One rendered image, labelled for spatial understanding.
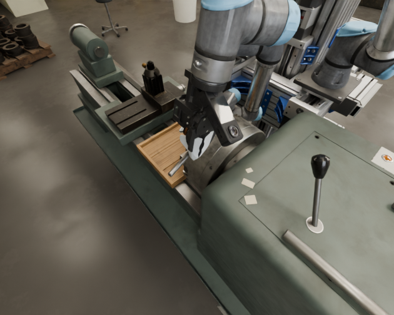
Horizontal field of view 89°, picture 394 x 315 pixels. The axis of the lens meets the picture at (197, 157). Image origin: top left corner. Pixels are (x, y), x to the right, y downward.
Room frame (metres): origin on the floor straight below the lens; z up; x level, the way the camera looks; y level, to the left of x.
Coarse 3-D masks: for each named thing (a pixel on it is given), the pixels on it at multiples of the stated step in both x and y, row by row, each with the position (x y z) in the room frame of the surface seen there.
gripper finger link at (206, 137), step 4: (208, 132) 0.32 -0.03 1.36; (212, 132) 0.33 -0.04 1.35; (200, 136) 0.32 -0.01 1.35; (204, 136) 0.32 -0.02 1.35; (208, 136) 0.32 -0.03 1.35; (204, 140) 0.31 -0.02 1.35; (208, 140) 0.32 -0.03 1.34; (204, 144) 0.31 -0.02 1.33; (208, 144) 0.32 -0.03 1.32; (200, 148) 0.31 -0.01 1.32; (204, 148) 0.31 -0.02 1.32; (200, 152) 0.30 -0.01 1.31
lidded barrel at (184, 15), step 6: (174, 0) 4.68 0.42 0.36; (180, 0) 4.60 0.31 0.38; (186, 0) 4.60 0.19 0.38; (192, 0) 4.65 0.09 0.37; (174, 6) 4.70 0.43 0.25; (180, 6) 4.61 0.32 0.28; (186, 6) 4.60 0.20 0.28; (192, 6) 4.65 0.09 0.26; (174, 12) 4.74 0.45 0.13; (180, 12) 4.62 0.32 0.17; (186, 12) 4.61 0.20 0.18; (192, 12) 4.66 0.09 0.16; (180, 18) 4.63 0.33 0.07; (186, 18) 4.61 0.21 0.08; (192, 18) 4.67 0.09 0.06
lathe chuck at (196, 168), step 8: (240, 120) 0.51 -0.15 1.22; (240, 128) 0.46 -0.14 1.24; (216, 136) 0.43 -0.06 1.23; (216, 144) 0.40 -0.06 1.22; (208, 152) 0.38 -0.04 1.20; (192, 160) 0.39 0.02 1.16; (200, 160) 0.37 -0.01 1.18; (208, 160) 0.36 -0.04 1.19; (192, 168) 0.37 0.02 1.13; (200, 168) 0.35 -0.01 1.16; (192, 176) 0.36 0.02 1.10; (200, 176) 0.34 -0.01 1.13
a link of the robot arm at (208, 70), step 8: (200, 56) 0.33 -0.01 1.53; (192, 64) 0.35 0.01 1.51; (200, 64) 0.33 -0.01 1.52; (208, 64) 0.32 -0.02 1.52; (216, 64) 0.32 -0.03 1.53; (224, 64) 0.32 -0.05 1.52; (232, 64) 0.34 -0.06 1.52; (192, 72) 0.34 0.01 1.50; (200, 72) 0.32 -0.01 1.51; (208, 72) 0.32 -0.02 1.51; (216, 72) 0.32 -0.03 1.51; (224, 72) 0.32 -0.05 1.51; (200, 80) 0.33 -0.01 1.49; (208, 80) 0.32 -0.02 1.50; (216, 80) 0.32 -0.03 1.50; (224, 80) 0.32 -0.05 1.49
